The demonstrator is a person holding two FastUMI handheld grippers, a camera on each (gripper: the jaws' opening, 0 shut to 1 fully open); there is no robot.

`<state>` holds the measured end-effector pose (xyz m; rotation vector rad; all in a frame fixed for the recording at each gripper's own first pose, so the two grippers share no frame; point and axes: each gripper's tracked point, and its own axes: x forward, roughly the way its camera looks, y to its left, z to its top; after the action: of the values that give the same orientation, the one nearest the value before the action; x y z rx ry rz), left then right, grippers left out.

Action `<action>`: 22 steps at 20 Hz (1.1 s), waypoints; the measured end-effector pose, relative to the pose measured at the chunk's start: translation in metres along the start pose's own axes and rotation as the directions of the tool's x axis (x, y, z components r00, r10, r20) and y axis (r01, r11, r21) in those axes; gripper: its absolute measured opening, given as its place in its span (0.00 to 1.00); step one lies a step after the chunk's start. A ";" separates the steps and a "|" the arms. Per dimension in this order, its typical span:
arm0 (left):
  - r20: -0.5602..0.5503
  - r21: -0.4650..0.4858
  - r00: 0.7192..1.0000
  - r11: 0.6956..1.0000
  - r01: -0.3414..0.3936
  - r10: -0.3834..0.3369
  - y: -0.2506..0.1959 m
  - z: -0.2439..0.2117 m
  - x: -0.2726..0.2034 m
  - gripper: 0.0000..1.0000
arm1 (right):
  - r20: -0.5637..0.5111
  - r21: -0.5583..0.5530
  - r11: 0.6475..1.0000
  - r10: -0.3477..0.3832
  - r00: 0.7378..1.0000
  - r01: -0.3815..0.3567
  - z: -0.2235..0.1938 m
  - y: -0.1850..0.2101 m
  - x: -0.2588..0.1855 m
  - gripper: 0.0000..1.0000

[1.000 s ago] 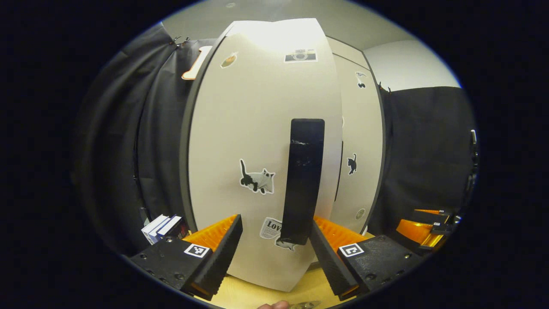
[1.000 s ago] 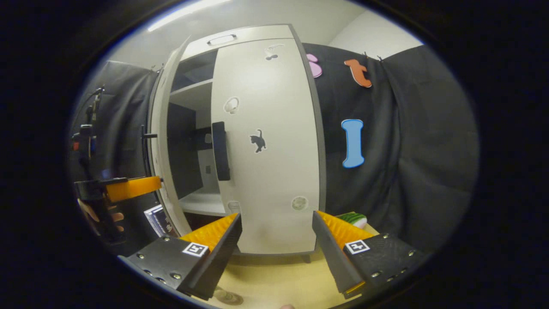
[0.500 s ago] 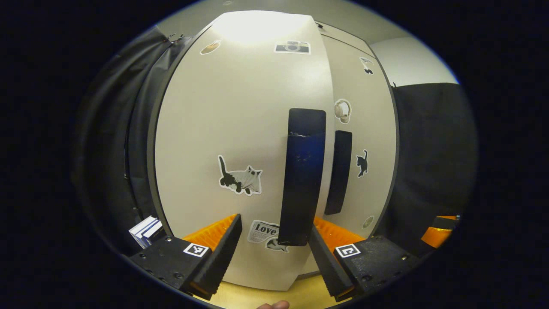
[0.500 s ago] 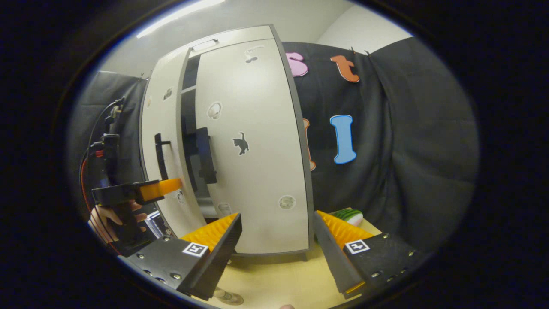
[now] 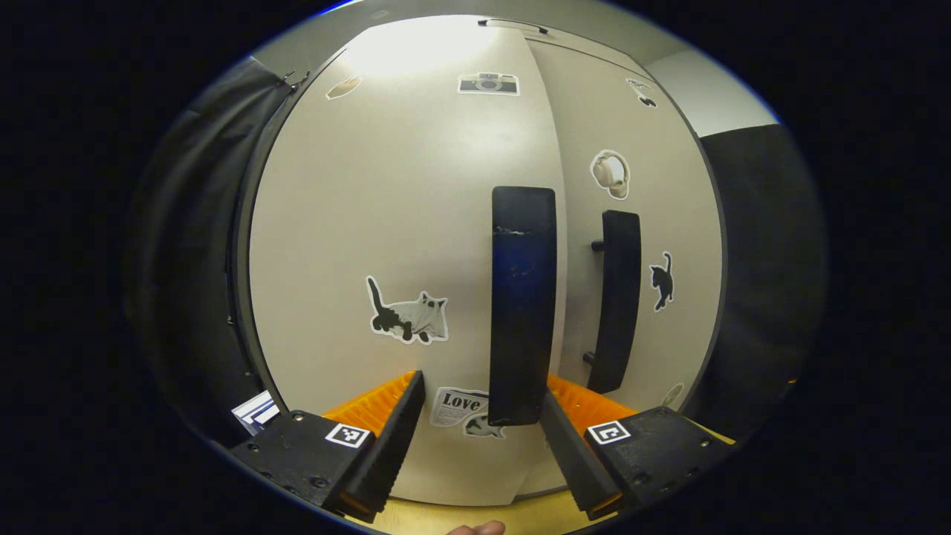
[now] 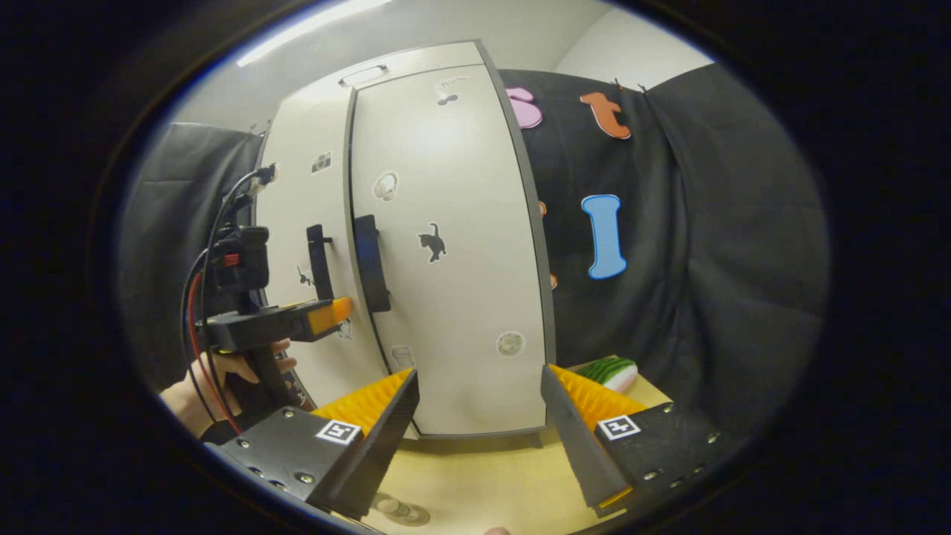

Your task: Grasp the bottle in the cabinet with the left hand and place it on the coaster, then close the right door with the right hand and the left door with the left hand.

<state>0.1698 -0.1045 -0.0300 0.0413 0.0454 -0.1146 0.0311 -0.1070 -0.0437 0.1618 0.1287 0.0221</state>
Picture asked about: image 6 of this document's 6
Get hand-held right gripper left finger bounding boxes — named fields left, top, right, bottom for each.
left=204, top=368, right=421, bottom=521

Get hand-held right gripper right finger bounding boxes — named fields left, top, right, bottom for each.
left=538, top=364, right=740, bottom=519

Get round brown coaster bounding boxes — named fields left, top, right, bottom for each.
left=369, top=490, right=432, bottom=527

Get white cabinet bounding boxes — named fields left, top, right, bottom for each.
left=475, top=41, right=559, bottom=450

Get watermelon slice toy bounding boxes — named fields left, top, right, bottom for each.
left=576, top=355, right=640, bottom=395

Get red cable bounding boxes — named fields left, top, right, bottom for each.
left=186, top=271, right=246, bottom=435

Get black cable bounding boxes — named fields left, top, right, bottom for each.
left=181, top=163, right=279, bottom=417

